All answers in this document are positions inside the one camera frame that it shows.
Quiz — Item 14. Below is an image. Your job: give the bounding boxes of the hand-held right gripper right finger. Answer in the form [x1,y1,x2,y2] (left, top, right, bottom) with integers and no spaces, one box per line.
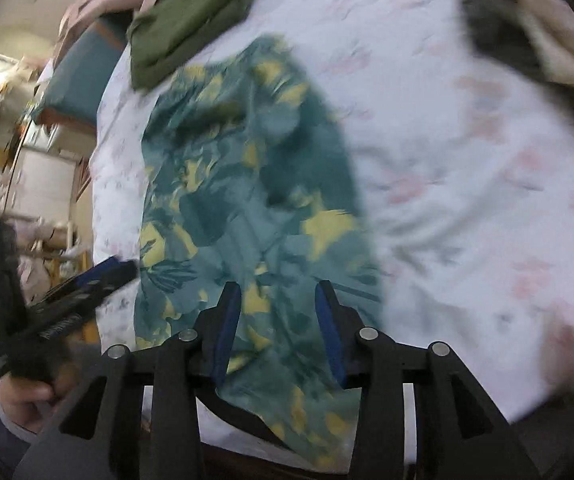
[314,280,540,480]

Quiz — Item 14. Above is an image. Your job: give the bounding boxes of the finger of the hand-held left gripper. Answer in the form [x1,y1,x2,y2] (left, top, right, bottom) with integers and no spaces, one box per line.
[54,256,138,306]

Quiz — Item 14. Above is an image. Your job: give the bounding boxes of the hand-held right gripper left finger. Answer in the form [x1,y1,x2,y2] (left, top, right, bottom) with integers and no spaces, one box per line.
[13,281,243,480]

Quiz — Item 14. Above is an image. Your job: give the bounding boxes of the teal yellow patterned pants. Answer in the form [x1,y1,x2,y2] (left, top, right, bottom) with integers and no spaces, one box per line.
[133,34,385,473]

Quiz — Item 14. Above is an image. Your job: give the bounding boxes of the person's left hand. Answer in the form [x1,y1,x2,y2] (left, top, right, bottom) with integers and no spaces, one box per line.
[0,360,80,433]

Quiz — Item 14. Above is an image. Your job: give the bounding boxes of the white cabinet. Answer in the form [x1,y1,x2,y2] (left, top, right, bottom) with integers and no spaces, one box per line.
[9,145,90,226]

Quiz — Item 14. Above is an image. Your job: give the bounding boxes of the white floral bed sheet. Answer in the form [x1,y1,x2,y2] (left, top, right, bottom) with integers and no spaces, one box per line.
[89,0,574,476]

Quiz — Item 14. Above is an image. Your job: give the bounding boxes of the teal pillow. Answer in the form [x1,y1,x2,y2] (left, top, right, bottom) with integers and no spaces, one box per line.
[31,12,132,128]

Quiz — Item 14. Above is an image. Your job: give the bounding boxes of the folded olive green garment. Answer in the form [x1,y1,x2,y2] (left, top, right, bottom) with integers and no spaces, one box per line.
[126,0,260,93]

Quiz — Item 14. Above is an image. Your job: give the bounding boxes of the pink cloth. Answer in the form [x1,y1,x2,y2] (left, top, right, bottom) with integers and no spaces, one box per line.
[57,0,188,51]

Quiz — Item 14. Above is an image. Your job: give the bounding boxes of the brown beige blanket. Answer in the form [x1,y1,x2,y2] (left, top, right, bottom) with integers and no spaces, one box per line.
[456,0,574,126]

